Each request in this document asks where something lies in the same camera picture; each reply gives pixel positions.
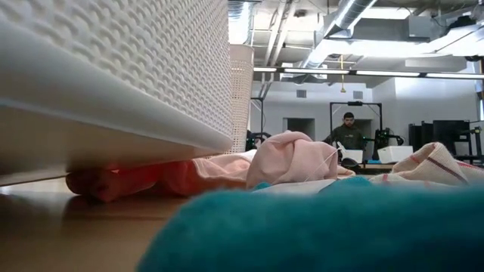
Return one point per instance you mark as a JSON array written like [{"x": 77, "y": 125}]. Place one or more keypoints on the beige striped garment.
[{"x": 435, "y": 162}]

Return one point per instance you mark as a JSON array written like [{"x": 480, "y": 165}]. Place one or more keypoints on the coral pink sock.
[{"x": 125, "y": 179}]

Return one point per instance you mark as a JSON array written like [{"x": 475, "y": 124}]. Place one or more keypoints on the light pink garment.
[{"x": 291, "y": 158}]

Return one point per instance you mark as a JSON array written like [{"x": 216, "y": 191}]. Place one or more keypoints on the person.
[{"x": 348, "y": 135}]

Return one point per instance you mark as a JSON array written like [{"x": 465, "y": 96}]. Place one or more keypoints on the white box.
[
  {"x": 395, "y": 154},
  {"x": 354, "y": 155}
]

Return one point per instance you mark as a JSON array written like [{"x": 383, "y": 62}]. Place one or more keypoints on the white plastic storage bin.
[
  {"x": 113, "y": 75},
  {"x": 242, "y": 98}
]

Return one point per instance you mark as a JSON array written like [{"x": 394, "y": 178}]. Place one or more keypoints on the ceiling light strip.
[{"x": 378, "y": 72}]

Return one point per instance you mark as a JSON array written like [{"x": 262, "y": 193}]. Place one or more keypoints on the teal sock with white tag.
[{"x": 321, "y": 230}]

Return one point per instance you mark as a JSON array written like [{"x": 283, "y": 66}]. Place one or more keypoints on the silver ventilation duct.
[{"x": 340, "y": 22}]

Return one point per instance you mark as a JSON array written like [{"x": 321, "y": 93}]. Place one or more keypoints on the black frame rig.
[{"x": 355, "y": 103}]

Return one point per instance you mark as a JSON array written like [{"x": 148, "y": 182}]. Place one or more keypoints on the black background robot arm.
[{"x": 383, "y": 138}]

